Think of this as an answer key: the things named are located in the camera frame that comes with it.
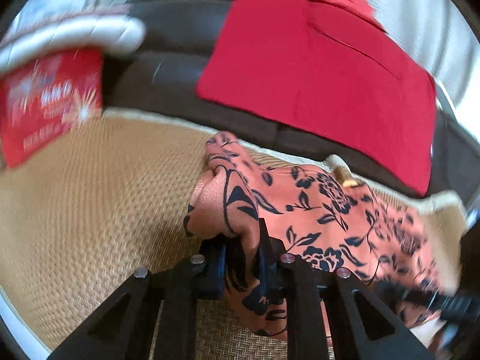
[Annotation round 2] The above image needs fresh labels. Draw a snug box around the dark brown leather sofa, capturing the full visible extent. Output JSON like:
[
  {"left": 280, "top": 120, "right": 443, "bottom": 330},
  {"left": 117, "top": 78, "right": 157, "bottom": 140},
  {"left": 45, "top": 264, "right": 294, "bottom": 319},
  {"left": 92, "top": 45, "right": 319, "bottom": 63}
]
[{"left": 102, "top": 0, "right": 480, "bottom": 215}]

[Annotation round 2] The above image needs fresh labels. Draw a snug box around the red folded cloth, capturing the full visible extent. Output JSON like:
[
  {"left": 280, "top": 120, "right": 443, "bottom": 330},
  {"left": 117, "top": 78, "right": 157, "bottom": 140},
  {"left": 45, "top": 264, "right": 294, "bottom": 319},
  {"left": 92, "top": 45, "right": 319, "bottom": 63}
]
[{"left": 196, "top": 0, "right": 437, "bottom": 194}]

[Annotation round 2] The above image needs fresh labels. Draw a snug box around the woven bamboo mat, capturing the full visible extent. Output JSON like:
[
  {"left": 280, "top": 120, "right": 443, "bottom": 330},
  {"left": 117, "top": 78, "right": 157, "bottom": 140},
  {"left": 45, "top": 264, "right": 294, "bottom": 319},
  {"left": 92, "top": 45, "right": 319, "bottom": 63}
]
[{"left": 0, "top": 106, "right": 470, "bottom": 360}]

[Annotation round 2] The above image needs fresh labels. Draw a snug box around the orange floral garment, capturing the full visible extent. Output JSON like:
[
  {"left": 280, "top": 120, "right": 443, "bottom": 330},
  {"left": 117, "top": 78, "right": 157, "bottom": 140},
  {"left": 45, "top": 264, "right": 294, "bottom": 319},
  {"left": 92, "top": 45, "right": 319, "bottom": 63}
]
[{"left": 184, "top": 132, "right": 458, "bottom": 340}]

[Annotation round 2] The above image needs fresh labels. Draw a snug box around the white quilted cushion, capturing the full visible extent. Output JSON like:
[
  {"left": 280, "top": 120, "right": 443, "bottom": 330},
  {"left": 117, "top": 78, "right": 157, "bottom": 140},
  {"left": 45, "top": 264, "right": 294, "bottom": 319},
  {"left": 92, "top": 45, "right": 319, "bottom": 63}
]
[{"left": 1, "top": 5, "right": 146, "bottom": 76}]

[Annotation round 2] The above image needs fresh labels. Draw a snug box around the red egg roll box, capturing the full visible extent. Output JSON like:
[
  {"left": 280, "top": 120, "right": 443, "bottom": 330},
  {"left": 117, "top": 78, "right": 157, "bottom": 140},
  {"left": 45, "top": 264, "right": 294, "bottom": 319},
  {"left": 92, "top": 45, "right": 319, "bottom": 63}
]
[{"left": 1, "top": 48, "right": 103, "bottom": 168}]

